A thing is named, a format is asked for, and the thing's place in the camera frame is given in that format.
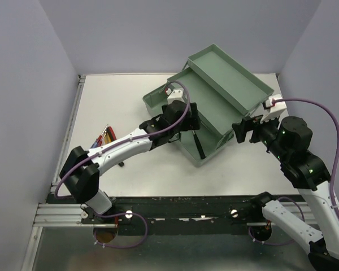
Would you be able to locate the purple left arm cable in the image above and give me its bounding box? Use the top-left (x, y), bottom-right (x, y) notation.
top-left (54, 81), bottom-right (191, 199)

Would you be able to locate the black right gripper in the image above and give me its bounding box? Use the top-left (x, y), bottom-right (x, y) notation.
top-left (232, 109), bottom-right (289, 162)

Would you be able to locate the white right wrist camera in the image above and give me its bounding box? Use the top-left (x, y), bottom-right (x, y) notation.
top-left (260, 94), bottom-right (287, 123)

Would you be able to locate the blue handled screwdriver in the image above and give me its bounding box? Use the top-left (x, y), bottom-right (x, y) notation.
top-left (90, 124), bottom-right (108, 148)

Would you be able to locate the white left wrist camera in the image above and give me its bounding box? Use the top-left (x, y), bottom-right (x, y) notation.
top-left (165, 88), bottom-right (185, 104)

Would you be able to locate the aluminium frame rail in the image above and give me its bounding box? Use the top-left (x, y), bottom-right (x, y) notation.
top-left (33, 204), bottom-right (82, 227)

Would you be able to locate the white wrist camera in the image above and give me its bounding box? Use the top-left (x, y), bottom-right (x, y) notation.
top-left (260, 94), bottom-right (287, 123)
top-left (165, 88), bottom-right (185, 104)

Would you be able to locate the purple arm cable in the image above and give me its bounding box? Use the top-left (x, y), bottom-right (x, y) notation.
top-left (248, 97), bottom-right (339, 247)
top-left (54, 81), bottom-right (191, 199)

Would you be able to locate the small steel claw hammer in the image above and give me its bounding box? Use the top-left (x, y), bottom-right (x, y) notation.
top-left (192, 130), bottom-right (206, 160)

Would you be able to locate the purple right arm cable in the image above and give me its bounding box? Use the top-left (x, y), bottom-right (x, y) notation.
top-left (248, 97), bottom-right (339, 247)

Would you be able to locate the green plastic tool box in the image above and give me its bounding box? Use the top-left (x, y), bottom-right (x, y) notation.
top-left (142, 43), bottom-right (274, 168)

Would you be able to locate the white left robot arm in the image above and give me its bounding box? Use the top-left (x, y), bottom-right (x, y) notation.
top-left (59, 100), bottom-right (200, 223)

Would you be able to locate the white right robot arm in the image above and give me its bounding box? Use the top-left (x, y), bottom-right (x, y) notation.
top-left (232, 116), bottom-right (339, 270)

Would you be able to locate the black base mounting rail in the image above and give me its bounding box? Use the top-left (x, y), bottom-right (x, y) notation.
top-left (81, 196), bottom-right (267, 236)

